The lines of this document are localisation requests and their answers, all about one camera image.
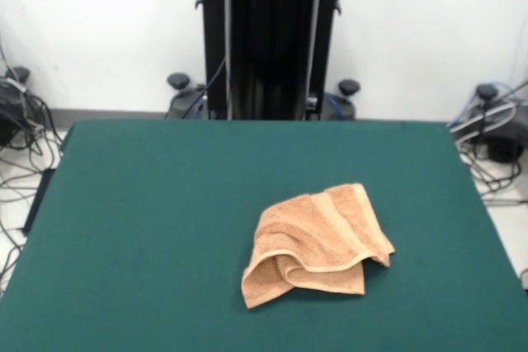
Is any black pedestal base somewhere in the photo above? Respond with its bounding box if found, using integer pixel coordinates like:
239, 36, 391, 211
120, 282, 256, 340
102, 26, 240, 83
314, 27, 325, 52
164, 87, 359, 121

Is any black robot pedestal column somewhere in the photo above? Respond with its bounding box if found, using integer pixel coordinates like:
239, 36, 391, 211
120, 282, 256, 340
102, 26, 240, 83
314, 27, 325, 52
194, 0, 359, 121

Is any blue cable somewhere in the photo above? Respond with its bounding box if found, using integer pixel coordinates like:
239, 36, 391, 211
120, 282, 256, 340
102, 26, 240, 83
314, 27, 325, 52
325, 94, 346, 119

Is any dark green table cloth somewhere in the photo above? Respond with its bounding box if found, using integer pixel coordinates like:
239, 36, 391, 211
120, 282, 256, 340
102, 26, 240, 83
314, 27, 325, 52
0, 120, 528, 352

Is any grey stand base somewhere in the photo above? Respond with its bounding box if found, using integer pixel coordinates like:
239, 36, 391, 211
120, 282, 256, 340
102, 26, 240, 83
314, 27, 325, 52
449, 82, 528, 166
0, 66, 32, 145

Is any black pedestal levelling knob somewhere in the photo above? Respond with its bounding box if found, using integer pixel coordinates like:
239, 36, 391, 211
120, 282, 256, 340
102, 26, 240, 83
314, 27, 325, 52
337, 78, 362, 96
167, 73, 191, 90

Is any tangle of black cables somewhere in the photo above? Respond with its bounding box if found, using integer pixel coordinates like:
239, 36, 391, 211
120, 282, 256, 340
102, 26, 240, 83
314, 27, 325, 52
453, 149, 528, 207
0, 38, 65, 287

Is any tan terry towel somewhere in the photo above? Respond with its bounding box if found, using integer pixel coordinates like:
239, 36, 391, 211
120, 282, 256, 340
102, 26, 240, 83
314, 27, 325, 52
241, 181, 396, 310

